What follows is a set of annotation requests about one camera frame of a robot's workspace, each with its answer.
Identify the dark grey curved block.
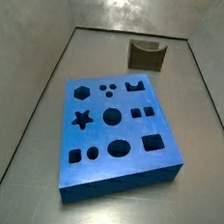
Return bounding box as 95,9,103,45
127,40,168,71

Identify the blue shape sorting board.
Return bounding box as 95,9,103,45
58,74,183,204

